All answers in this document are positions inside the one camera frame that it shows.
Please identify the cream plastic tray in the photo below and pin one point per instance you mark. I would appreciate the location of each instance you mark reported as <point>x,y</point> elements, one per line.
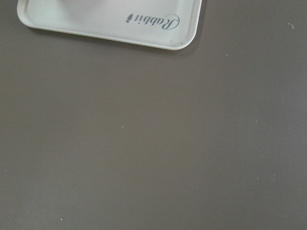
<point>164,24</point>

